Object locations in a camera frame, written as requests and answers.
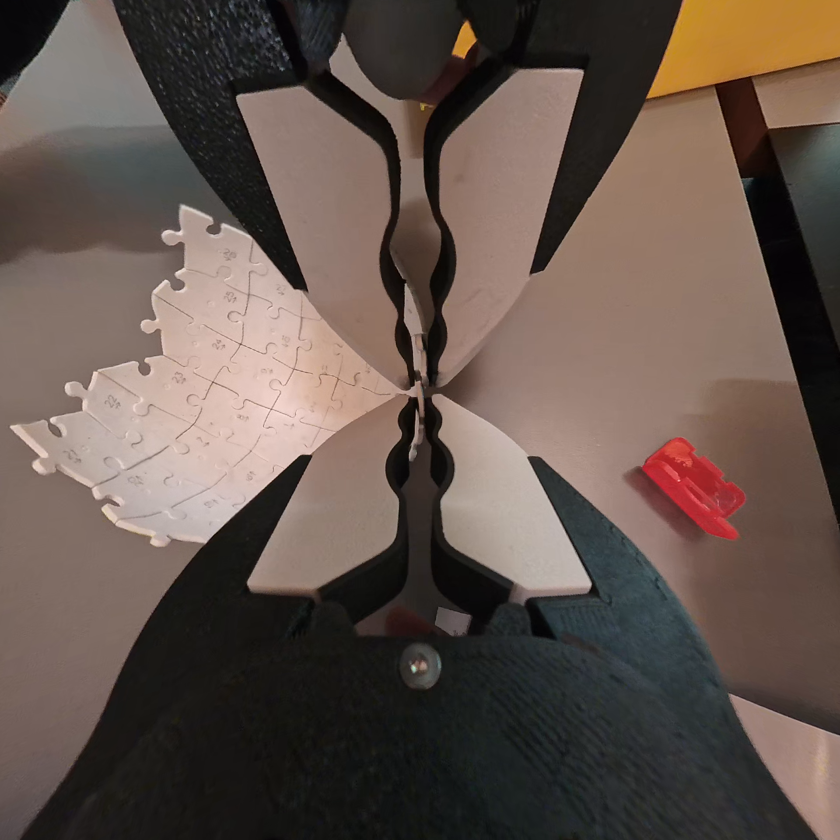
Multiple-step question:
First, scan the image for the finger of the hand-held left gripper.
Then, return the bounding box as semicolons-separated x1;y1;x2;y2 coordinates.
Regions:
423;58;586;388
235;69;413;389

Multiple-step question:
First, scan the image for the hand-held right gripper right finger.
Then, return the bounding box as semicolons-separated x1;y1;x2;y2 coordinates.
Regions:
423;395;592;621

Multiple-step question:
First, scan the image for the red plastic case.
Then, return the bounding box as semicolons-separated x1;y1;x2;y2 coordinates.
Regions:
642;437;747;540

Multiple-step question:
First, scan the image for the person's left hand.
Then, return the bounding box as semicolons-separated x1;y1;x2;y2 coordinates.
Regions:
438;52;481;99

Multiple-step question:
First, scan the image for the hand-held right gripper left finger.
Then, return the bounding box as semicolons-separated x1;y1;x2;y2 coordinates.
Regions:
248;395;420;621

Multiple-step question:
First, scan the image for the partly built white puzzle ball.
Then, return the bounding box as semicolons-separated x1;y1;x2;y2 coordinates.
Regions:
10;205;434;549

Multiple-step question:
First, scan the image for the large yellow bin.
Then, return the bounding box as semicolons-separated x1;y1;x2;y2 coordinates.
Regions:
454;0;840;99

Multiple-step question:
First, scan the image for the person's left forearm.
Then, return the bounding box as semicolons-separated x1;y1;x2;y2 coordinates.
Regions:
0;0;74;86

